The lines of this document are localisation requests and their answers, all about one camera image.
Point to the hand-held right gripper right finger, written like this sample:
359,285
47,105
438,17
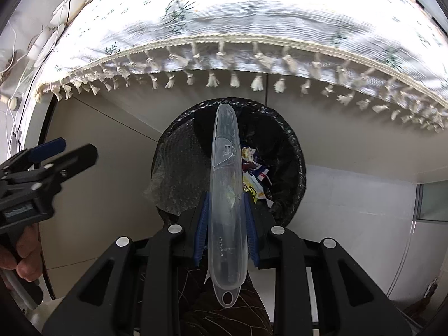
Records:
250,232

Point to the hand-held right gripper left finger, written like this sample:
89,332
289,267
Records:
201,225

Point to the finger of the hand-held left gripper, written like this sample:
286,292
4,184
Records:
75,162
49,148

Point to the yellow snack wrapper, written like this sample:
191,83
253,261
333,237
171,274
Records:
253,187

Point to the clear plastic toothbrush case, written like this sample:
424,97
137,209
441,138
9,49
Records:
225,182

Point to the clear bubble wrap sheet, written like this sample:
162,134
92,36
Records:
175,175

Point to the dark blue cookie wrapper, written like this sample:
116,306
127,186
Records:
250,155

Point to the black-lined waste bin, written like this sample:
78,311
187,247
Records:
287,154

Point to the person's left hand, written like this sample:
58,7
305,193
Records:
29,252

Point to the dark patterned trousers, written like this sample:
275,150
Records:
250,308

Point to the white floral tablecloth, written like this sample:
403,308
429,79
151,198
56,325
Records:
245,14

